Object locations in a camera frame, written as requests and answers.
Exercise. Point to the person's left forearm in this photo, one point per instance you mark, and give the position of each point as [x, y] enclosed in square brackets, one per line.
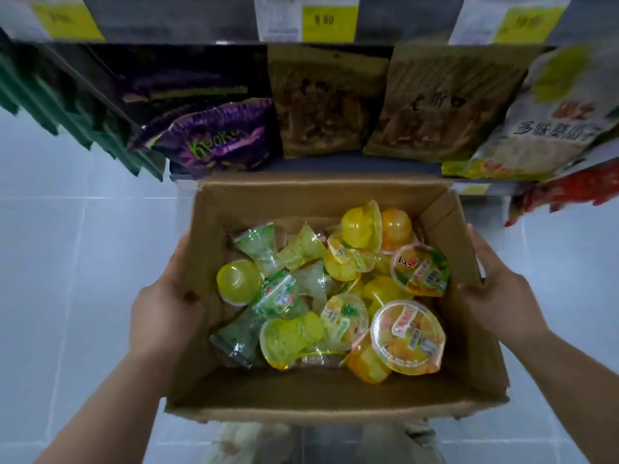
[111, 415]

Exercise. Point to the row of green packets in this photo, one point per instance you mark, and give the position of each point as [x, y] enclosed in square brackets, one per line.
[72, 115]

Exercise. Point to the person's right forearm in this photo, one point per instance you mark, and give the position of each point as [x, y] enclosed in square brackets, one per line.
[575, 381]

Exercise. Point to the brown cardboard box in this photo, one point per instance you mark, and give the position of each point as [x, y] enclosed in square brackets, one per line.
[329, 396]

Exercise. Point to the person's light clothing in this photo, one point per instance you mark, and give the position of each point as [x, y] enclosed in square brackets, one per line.
[271, 444]

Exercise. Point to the red snack packet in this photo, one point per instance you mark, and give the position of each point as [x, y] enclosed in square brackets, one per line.
[575, 188]

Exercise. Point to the dark purple snack packet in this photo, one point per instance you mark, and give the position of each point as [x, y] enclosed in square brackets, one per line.
[188, 86]

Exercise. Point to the person's right thumb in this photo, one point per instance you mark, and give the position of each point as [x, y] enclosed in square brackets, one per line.
[470, 289]

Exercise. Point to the pile of jelly cups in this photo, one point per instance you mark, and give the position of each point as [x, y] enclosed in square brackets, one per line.
[338, 304]

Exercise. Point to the person's left hand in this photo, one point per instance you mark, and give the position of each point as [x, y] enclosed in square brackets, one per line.
[162, 314]

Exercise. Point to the person's right hand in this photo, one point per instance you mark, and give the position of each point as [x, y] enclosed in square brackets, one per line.
[507, 304]

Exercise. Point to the person's left thumb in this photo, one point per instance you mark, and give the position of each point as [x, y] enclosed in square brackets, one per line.
[191, 295]

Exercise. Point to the white and yellow snack packet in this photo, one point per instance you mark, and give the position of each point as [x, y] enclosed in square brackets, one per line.
[546, 130]

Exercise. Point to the small yellow price label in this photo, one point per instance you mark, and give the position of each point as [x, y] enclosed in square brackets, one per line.
[471, 189]

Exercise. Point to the white and yellow price label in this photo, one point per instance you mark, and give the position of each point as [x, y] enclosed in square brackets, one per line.
[309, 19]
[63, 19]
[512, 21]

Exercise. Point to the dark metal store shelf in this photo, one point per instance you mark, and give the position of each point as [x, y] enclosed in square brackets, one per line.
[193, 19]

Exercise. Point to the brown snack packet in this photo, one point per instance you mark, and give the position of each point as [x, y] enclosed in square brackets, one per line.
[324, 106]
[445, 106]

